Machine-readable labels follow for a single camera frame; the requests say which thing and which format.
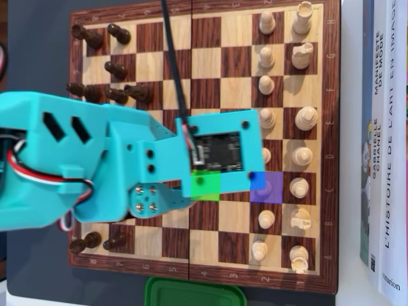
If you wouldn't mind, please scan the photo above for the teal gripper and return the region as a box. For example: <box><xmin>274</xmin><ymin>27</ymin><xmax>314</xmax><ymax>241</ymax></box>
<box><xmin>108</xmin><ymin>113</ymin><xmax>192</xmax><ymax>219</ymax></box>

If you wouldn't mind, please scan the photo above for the dark brown wooden knight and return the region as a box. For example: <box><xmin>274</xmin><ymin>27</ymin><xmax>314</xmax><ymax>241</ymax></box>
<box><xmin>123</xmin><ymin>84</ymin><xmax>154</xmax><ymax>104</ymax></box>

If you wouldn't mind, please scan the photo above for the dark brown wooden pawn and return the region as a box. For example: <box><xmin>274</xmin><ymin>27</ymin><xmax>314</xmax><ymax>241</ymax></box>
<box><xmin>104</xmin><ymin>61</ymin><xmax>128</xmax><ymax>80</ymax></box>
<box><xmin>104</xmin><ymin>88</ymin><xmax>129</xmax><ymax>105</ymax></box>
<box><xmin>102</xmin><ymin>233</ymin><xmax>127</xmax><ymax>252</ymax></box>
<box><xmin>106</xmin><ymin>24</ymin><xmax>132</xmax><ymax>45</ymax></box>

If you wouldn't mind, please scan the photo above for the dark brown wooden bishop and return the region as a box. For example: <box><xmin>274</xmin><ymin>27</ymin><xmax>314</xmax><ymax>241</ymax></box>
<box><xmin>65</xmin><ymin>82</ymin><xmax>103</xmax><ymax>103</ymax></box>

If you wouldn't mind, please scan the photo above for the dark brown wooden rook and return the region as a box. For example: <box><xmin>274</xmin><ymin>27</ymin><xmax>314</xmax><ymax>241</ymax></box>
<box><xmin>69</xmin><ymin>231</ymin><xmax>103</xmax><ymax>255</ymax></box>
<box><xmin>70</xmin><ymin>24</ymin><xmax>105</xmax><ymax>50</ymax></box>

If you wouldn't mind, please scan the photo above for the wooden folding chessboard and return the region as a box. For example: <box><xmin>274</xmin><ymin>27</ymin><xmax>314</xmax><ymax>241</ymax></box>
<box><xmin>67</xmin><ymin>0</ymin><xmax>341</xmax><ymax>296</ymax></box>

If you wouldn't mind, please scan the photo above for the white wooden bishop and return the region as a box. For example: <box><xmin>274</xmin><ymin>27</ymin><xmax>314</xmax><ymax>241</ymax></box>
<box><xmin>289</xmin><ymin>177</ymin><xmax>310</xmax><ymax>198</ymax></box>
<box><xmin>259</xmin><ymin>108</ymin><xmax>277</xmax><ymax>130</ymax></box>

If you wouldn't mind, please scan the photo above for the green plastic container lid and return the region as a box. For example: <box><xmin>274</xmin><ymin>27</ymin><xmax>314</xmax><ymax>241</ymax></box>
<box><xmin>143</xmin><ymin>275</ymin><xmax>248</xmax><ymax>306</ymax></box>

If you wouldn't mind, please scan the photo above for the white wooden queen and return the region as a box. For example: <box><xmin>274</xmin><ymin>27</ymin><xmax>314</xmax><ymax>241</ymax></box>
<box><xmin>291</xmin><ymin>146</ymin><xmax>314</xmax><ymax>166</ymax></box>

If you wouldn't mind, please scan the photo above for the white wooden king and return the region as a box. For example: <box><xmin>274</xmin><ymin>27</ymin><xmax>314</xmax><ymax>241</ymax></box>
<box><xmin>295</xmin><ymin>106</ymin><xmax>319</xmax><ymax>131</ymax></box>

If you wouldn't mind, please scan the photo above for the white wooden rook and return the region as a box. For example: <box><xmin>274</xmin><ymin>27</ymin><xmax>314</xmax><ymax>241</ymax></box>
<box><xmin>291</xmin><ymin>1</ymin><xmax>314</xmax><ymax>35</ymax></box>
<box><xmin>289</xmin><ymin>245</ymin><xmax>310</xmax><ymax>274</ymax></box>

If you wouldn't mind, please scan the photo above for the white Gabrielle Chanel book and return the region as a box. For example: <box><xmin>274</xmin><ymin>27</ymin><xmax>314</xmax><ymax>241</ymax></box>
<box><xmin>367</xmin><ymin>0</ymin><xmax>393</xmax><ymax>290</ymax></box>

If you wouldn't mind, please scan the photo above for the blue illustrated book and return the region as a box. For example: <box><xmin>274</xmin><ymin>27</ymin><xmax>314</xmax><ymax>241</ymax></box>
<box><xmin>359</xmin><ymin>0</ymin><xmax>375</xmax><ymax>267</ymax></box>

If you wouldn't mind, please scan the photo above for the white art history book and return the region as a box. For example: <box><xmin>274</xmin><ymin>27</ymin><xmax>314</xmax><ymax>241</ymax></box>
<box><xmin>378</xmin><ymin>0</ymin><xmax>408</xmax><ymax>306</ymax></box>

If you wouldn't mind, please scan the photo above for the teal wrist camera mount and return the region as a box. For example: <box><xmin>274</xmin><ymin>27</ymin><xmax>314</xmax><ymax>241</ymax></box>
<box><xmin>137</xmin><ymin>109</ymin><xmax>266</xmax><ymax>196</ymax></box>

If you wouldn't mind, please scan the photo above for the black camera cable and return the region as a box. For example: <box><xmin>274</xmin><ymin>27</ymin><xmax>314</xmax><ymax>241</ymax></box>
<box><xmin>160</xmin><ymin>0</ymin><xmax>198</xmax><ymax>154</ymax></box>

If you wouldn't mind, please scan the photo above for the red white black servo wire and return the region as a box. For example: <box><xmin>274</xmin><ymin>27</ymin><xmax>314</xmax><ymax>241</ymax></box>
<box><xmin>5</xmin><ymin>138</ymin><xmax>95</xmax><ymax>233</ymax></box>
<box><xmin>0</xmin><ymin>41</ymin><xmax>9</xmax><ymax>80</ymax></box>

